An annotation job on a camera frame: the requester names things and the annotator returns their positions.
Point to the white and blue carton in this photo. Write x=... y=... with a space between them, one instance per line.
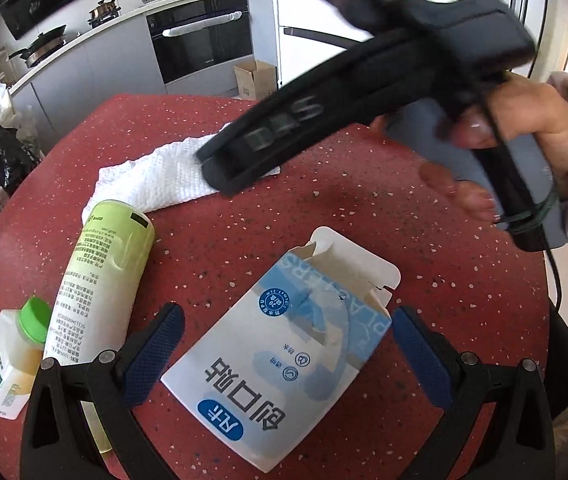
x=264 y=360

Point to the black plastic bag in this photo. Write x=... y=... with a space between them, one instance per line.
x=4 y=155

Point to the light green tube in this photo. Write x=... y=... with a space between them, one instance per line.
x=104 y=270

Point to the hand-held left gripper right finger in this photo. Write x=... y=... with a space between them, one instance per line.
x=421 y=355

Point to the person's right hand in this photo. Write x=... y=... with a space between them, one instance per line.
x=559 y=130

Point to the white fridge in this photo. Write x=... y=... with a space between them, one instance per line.
x=309 y=65

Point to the white bottle with green cap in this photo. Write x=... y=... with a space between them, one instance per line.
x=4 y=370

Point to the black wok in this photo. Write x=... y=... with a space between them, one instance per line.
x=39 y=47

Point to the white paper towel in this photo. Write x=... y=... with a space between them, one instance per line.
x=164 y=175

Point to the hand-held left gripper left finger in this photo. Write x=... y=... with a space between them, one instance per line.
x=156 y=355

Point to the grey kitchen base cabinets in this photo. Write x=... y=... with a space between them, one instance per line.
x=104 y=70

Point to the black built-in oven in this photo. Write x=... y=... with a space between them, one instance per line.
x=199 y=50

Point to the steel cooking pot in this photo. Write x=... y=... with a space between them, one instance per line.
x=105 y=10

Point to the cardboard box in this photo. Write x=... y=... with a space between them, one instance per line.
x=259 y=80

